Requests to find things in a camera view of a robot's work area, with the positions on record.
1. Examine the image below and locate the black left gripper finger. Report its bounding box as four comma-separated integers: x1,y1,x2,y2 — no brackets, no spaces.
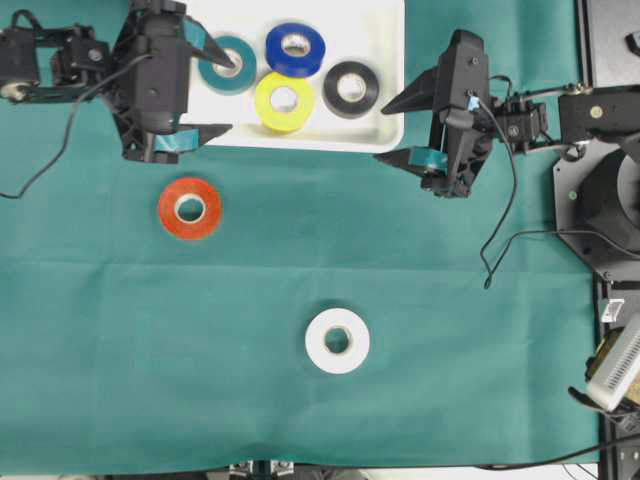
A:
153,124,233,153
182,16,235,68

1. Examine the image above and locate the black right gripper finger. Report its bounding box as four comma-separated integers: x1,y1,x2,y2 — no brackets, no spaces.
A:
381,67,438,114
374,146,448,176

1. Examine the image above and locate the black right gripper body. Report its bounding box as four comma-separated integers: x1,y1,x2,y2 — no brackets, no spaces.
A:
419,89,551,198

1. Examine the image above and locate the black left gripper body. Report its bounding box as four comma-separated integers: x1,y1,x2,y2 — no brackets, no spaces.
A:
105,1,190,163

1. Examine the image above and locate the green tape roll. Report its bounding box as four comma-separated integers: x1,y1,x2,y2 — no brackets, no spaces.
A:
198,35,257,96

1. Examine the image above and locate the yellow tape roll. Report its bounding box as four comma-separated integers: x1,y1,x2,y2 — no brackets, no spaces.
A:
255,72,315,133

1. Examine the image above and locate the black tape roll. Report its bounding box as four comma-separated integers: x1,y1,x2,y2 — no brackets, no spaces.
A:
323,61,380,119

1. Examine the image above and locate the blue tape roll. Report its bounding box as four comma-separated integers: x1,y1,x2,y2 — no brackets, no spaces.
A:
265,22,326,78

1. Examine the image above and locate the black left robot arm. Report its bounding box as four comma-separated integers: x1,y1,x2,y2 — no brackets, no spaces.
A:
1,1,232,164

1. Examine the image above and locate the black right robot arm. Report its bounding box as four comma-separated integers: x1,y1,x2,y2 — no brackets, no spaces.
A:
376,67,639,198

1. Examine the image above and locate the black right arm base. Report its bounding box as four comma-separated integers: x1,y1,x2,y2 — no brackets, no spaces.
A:
553,142,639,282

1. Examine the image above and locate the red tape roll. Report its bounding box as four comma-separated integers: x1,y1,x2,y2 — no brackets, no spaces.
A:
157,177,224,241

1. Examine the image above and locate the white plastic tray case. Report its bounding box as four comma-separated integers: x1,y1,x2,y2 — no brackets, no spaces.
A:
182,1,406,153

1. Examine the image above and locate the white tape roll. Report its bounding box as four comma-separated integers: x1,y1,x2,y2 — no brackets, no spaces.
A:
305,308,371,375

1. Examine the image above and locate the green table cloth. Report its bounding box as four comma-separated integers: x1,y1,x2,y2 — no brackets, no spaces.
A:
0,0,601,476

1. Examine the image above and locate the grey perforated metal box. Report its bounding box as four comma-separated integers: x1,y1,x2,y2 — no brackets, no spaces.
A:
586,313,639,412

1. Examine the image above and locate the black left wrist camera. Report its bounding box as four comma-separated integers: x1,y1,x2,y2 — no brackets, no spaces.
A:
130,13,192,135

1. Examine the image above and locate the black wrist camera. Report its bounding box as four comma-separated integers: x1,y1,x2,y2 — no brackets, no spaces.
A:
130,13,192,135
434,29,489,131

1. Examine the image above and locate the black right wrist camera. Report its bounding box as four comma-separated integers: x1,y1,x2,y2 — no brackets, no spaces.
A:
434,29,489,131

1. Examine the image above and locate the black left camera cable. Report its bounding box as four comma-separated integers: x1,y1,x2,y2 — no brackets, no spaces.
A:
0,52,151,200

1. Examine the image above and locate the black camera cable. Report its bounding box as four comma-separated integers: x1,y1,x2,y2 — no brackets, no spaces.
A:
0,52,151,200
467,89,640,290

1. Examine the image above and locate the black right camera cable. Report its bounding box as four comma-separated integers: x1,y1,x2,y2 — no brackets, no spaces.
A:
467,89,640,290

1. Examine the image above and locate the black cable bottom right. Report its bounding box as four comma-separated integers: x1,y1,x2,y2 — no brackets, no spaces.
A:
474,432,640,471

